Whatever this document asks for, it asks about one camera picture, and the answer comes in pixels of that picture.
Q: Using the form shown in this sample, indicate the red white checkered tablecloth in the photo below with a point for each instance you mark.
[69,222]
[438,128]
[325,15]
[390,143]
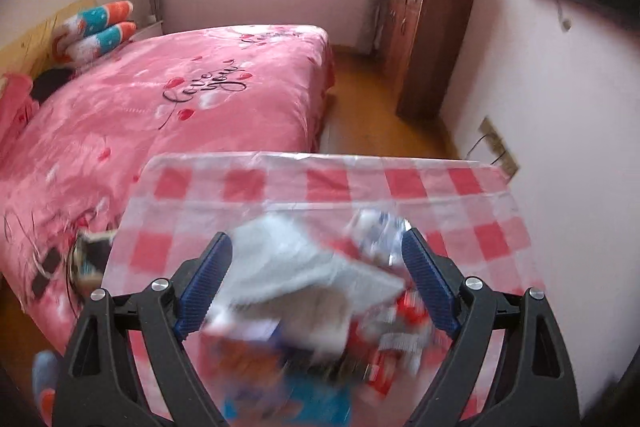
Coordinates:
[463,209]

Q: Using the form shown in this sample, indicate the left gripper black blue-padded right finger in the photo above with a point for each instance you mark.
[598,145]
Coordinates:
[507,364]

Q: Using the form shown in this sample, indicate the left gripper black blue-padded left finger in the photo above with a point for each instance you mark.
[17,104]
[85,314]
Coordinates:
[100,385]

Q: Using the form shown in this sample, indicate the pink folded blanket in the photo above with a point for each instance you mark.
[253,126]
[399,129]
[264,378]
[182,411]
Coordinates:
[17,108]

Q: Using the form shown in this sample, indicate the pink bed with heart bedspread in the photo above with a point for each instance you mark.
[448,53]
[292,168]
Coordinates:
[76,162]

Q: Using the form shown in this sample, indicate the lower colourful striped pillow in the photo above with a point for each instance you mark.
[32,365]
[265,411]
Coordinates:
[88,49]

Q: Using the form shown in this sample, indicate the colourful striped pillow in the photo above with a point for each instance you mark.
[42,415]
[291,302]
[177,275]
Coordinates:
[90,21]
[88,49]

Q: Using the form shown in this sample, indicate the newspaper sheet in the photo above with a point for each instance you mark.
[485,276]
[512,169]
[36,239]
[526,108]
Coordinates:
[299,330]

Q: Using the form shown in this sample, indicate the blue padded stool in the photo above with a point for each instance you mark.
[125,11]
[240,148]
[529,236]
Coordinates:
[45,370]

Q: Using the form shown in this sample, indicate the wall socket with plug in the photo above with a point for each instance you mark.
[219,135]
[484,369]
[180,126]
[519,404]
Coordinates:
[491,142]

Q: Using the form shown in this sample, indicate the white power strip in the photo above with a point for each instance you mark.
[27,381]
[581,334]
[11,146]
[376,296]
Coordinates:
[87,261]

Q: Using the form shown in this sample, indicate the yellow wooden headboard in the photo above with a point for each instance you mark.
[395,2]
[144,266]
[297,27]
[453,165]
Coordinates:
[30,54]

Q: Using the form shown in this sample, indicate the upper colourful striped pillow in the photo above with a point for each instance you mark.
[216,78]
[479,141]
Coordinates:
[90,21]

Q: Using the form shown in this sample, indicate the brown wooden cabinet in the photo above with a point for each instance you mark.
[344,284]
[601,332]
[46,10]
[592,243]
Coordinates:
[420,44]

